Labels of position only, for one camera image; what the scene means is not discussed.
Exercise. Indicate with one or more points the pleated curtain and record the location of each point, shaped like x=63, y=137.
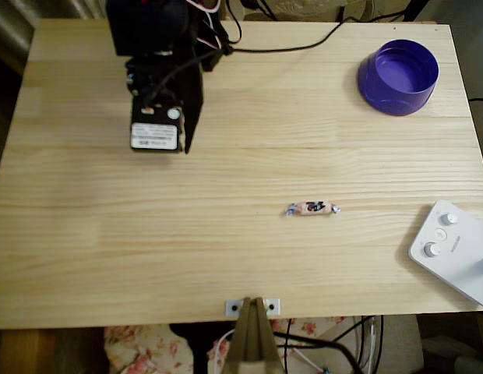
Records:
x=11, y=31

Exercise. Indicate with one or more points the pink candy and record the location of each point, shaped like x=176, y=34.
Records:
x=311, y=207

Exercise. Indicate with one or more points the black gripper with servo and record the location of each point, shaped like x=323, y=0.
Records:
x=193, y=113

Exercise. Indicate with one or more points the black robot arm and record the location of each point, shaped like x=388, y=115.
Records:
x=148, y=27

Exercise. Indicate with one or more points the round lamp knob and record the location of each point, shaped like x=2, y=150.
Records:
x=432, y=250
x=448, y=219

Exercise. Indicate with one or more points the white control box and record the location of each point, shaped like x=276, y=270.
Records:
x=459, y=265

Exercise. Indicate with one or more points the purple plastic bowl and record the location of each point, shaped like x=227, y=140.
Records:
x=397, y=70

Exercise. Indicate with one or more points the floral pink cushion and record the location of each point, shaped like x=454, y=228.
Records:
x=140, y=350

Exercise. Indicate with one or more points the flat round lamp button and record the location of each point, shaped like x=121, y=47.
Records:
x=441, y=234

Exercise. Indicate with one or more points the aluminium corner bracket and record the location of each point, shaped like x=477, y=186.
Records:
x=274, y=307
x=230, y=308

